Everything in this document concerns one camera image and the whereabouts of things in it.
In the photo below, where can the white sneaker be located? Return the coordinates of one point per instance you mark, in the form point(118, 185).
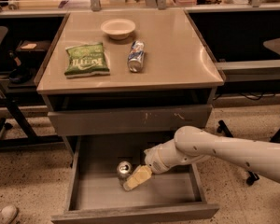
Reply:
point(8, 214)

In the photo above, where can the silver redbull can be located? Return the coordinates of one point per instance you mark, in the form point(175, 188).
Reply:
point(124, 170)

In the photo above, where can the open grey middle drawer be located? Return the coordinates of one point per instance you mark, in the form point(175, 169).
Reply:
point(95, 195)

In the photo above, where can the black wheeled stand leg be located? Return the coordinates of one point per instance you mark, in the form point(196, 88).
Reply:
point(222, 128)

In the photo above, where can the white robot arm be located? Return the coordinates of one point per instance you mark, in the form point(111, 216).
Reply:
point(191, 144)

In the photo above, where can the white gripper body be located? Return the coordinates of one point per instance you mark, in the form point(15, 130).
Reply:
point(153, 160)

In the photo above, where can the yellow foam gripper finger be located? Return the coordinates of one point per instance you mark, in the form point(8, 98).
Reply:
point(140, 175)

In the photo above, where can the grey top drawer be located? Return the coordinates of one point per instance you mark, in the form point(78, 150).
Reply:
point(129, 120)

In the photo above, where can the white paper bowl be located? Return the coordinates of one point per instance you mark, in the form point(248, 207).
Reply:
point(118, 29)

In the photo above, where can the green chip bag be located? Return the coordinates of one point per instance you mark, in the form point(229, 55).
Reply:
point(86, 60)

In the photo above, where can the blue pepsi can lying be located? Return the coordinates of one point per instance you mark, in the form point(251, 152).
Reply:
point(136, 56)

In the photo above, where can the grey drawer cabinet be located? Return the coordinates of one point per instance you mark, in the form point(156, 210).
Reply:
point(160, 77)

